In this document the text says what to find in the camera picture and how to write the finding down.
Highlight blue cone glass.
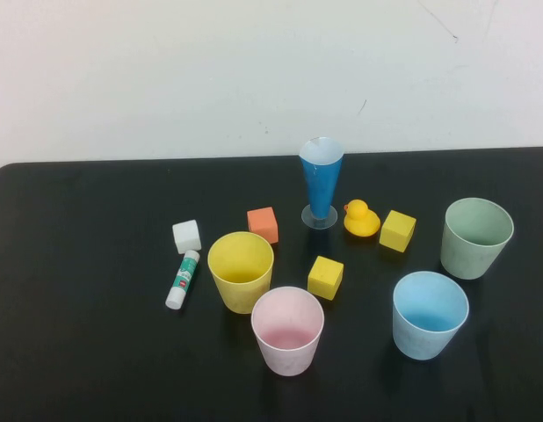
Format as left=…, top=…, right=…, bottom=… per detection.
left=298, top=135, right=345, bottom=230

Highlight yellow plastic cup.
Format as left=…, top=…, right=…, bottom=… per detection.
left=206, top=230, right=275, bottom=315

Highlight yellow rubber duck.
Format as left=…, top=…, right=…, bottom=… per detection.
left=344, top=199, right=381, bottom=238

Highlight yellow foam cube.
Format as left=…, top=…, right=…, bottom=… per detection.
left=378, top=209, right=417, bottom=254
left=307, top=255, right=345, bottom=302

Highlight light blue plastic cup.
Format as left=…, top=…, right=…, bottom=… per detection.
left=392, top=270, right=470, bottom=362

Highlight orange foam cube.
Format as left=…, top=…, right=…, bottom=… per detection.
left=246, top=206, right=279, bottom=245

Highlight white foam cube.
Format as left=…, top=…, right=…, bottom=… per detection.
left=171, top=219, right=202, bottom=255

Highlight white green glue stick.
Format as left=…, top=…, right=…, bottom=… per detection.
left=164, top=249, right=200, bottom=311

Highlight pale green plastic cup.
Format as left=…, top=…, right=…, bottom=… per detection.
left=439, top=197, right=516, bottom=280

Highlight pink plastic cup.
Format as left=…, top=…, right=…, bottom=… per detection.
left=250, top=286, right=326, bottom=377

